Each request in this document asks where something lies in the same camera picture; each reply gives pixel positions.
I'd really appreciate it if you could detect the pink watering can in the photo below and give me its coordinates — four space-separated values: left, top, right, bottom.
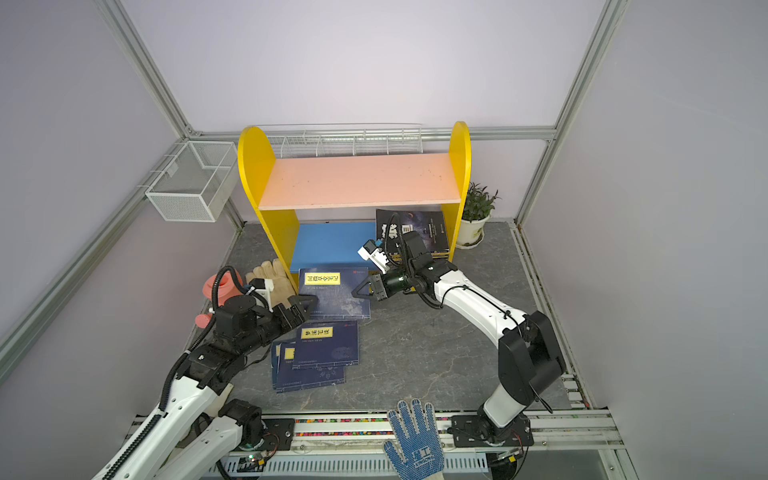
194 269 247 330

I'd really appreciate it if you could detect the white wire rack basket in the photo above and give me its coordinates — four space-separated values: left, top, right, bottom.
261 123 425 159

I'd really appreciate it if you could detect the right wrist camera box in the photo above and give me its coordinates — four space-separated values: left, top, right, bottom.
358 240 391 273

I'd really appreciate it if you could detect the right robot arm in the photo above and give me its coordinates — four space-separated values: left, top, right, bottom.
352 230 566 446

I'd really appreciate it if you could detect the black wolf cover book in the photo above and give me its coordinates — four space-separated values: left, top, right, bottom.
376 209 450 260

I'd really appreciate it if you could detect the white mesh wall basket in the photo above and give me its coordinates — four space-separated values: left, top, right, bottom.
146 141 237 223

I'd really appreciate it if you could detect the beige work glove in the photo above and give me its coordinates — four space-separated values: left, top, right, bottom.
245 258 296 308

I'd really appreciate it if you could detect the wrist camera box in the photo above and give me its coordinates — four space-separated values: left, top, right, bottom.
251 278 274 303
358 240 391 273

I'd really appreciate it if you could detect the blue dotted knit glove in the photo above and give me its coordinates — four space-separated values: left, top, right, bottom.
384 399 445 480

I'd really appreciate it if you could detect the dark blue classic book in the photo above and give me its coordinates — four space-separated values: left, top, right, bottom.
299 266 371 321

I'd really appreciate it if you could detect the small potted green plant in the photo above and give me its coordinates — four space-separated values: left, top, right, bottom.
457 182 499 249

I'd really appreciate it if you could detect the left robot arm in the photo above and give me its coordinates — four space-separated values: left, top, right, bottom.
95 266 318 479

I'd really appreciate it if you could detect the front rail with cable tray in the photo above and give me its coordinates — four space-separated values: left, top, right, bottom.
104 410 631 480

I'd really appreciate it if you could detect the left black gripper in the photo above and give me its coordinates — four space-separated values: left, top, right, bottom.
238 296 316 356

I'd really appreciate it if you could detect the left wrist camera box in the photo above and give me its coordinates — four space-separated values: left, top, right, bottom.
251 278 274 303

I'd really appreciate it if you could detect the yellow shelf with coloured boards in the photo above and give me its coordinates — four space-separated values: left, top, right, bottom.
238 121 472 287

